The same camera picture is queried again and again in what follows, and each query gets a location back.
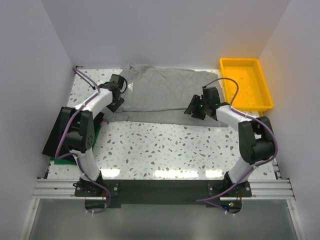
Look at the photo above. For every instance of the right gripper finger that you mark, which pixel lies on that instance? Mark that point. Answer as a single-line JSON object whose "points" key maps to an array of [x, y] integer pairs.
{"points": [[194, 105], [198, 114]]}

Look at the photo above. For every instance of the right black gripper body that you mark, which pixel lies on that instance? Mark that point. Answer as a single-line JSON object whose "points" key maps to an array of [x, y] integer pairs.
{"points": [[205, 104]]}

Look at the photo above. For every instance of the grey t shirt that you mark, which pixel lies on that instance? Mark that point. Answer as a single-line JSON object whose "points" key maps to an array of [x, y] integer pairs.
{"points": [[161, 95]]}

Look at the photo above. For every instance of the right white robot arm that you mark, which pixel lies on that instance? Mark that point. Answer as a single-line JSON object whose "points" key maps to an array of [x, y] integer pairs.
{"points": [[255, 135]]}

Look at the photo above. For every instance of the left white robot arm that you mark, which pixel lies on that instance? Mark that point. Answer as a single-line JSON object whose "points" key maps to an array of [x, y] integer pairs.
{"points": [[86, 161]]}

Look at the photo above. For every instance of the yellow plastic bin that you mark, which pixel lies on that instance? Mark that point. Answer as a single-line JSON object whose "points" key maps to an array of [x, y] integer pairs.
{"points": [[253, 94]]}

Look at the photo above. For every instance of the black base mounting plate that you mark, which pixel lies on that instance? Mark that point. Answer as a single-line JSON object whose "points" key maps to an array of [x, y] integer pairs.
{"points": [[145, 192]]}

